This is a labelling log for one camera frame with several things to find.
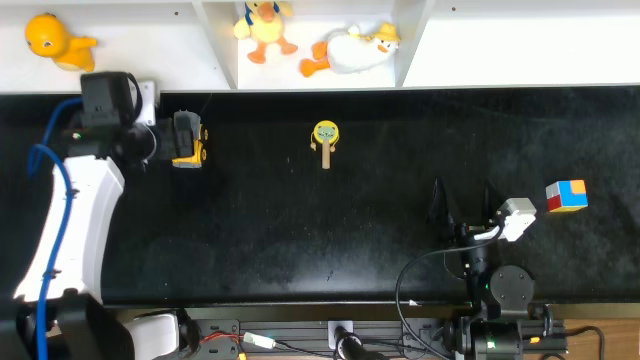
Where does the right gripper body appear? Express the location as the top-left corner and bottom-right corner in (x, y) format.
(442, 222), (501, 247)

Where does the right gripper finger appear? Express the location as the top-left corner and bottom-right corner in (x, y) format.
(428, 177), (457, 236)
(480, 182), (504, 224)

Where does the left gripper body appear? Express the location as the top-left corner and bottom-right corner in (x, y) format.
(153, 118), (177, 161)

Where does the grey and yellow toy truck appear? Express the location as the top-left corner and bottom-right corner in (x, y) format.
(171, 110), (210, 170)

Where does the yellow rubber duck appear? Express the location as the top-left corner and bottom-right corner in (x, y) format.
(24, 12), (99, 74)

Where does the many-coloured puzzle cube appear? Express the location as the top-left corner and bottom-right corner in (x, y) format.
(544, 179), (590, 214)

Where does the yellow rattle drum toy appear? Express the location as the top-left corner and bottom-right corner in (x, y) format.
(309, 119), (341, 171)

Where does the white shelf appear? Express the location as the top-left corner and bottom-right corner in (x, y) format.
(0, 0), (640, 95)

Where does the white plush duck yellow hat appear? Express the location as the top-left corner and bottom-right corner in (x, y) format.
(299, 21), (402, 79)

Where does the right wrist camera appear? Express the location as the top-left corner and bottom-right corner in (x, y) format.
(495, 197), (538, 243)

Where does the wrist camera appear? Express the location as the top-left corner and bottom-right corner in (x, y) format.
(495, 197), (538, 243)
(132, 79), (158, 127)

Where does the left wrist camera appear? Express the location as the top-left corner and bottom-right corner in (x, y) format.
(132, 79), (158, 127)

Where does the black cable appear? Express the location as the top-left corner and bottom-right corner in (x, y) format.
(394, 225), (504, 360)

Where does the mounting rail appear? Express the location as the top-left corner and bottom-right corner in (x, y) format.
(114, 303), (607, 360)

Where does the blue cable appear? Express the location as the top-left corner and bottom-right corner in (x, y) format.
(27, 97), (84, 360)

